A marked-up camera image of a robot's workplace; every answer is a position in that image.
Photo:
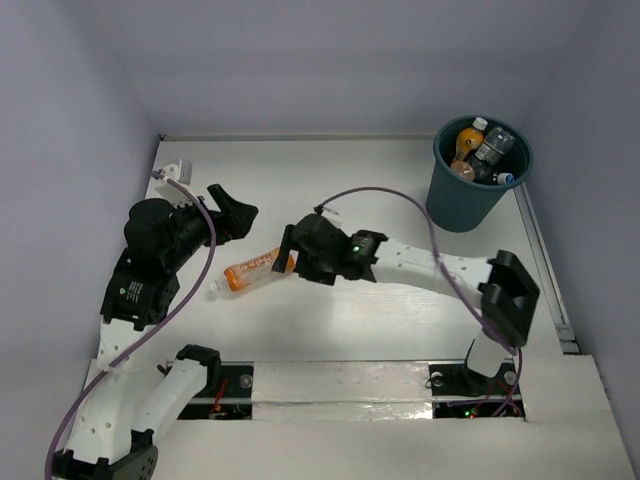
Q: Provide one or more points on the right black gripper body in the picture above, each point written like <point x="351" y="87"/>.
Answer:
<point x="320" y="266"/>

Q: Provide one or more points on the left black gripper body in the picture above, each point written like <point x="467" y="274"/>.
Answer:
<point x="218" y="220"/>

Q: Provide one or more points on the clear orange-label bottle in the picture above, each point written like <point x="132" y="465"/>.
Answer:
<point x="248" y="275"/>

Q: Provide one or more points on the small orange juice bottle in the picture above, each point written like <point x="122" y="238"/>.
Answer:
<point x="463" y="169"/>

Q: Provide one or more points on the tall orange blue-label bottle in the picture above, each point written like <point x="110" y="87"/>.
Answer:
<point x="470" y="138"/>

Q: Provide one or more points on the crushed clear plastic bottle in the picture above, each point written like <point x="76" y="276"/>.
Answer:
<point x="503" y="178"/>

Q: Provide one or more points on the small clear dark-label bottle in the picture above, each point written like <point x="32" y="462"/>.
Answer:
<point x="495" y="145"/>

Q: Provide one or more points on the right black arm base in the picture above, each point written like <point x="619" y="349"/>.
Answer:
<point x="485" y="383"/>

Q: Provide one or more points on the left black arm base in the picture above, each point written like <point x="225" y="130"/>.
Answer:
<point x="230" y="400"/>

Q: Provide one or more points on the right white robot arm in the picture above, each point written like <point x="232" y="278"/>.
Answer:
<point x="499" y="292"/>

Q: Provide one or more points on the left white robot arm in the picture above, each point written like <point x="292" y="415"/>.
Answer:
<point x="108" y="432"/>

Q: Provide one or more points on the dark teal plastic bin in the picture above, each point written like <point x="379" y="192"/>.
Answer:
<point x="458" y="205"/>

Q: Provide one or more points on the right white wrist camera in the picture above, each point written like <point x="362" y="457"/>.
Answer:
<point x="330" y="215"/>

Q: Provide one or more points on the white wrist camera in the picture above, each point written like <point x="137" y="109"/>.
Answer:
<point x="175" y="177"/>
<point x="330" y="215"/>

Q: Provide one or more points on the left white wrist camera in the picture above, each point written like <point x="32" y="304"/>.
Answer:
<point x="175" y="177"/>

